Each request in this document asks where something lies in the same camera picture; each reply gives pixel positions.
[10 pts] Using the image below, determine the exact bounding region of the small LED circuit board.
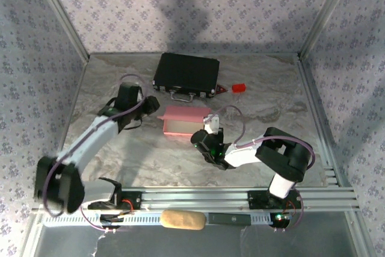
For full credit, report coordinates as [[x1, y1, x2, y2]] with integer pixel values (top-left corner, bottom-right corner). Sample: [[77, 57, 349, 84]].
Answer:
[[269, 212, 292, 228]]

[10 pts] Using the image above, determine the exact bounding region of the black briefcase with chrome handle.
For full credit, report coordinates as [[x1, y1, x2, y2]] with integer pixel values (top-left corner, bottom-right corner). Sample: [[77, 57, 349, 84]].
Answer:
[[152, 52, 221, 104]]

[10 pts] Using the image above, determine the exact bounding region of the tan oblong pad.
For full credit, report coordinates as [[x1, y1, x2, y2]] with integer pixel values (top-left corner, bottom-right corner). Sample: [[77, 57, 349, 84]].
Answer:
[[160, 209, 206, 231]]

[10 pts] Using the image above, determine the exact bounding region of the aluminium corner post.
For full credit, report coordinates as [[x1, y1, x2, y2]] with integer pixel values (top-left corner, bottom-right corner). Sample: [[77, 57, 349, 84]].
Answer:
[[29, 0, 91, 61], [297, 0, 360, 59]]

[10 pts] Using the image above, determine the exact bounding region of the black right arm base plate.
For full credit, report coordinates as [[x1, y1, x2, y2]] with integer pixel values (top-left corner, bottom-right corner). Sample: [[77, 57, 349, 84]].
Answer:
[[247, 190, 303, 211]]

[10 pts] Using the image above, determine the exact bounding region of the aluminium side rail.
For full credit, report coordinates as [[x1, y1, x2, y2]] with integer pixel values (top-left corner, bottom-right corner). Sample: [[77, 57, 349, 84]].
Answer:
[[45, 57, 91, 188], [296, 54, 342, 185]]

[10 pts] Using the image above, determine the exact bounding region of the pink paper box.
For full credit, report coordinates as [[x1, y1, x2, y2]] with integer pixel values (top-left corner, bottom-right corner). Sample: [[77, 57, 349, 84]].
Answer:
[[156, 105, 213, 138]]

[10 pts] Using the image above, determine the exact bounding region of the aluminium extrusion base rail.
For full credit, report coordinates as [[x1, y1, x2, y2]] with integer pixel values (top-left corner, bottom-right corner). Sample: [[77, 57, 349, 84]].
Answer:
[[31, 187, 361, 212]]

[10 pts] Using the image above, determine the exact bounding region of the black flat bar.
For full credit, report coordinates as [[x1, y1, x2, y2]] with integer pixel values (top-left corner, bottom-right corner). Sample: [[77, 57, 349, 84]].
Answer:
[[208, 212, 252, 226]]

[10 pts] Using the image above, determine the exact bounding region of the white slotted cable duct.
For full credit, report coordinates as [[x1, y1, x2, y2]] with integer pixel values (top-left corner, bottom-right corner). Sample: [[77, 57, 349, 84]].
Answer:
[[42, 211, 294, 228]]

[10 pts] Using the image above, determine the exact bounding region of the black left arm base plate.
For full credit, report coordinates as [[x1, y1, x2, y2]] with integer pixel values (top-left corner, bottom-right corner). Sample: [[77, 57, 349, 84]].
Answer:
[[87, 190, 143, 211]]

